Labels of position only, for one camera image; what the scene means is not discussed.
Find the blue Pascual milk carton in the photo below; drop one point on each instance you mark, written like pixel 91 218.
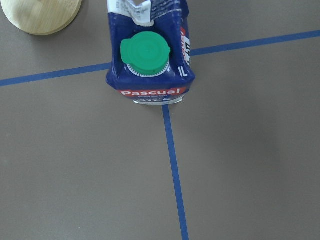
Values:
pixel 151 50

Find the wooden cup tree stand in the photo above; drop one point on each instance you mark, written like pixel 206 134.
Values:
pixel 41 17

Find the brown paper table mat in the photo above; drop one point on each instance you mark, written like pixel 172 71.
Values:
pixel 78 161

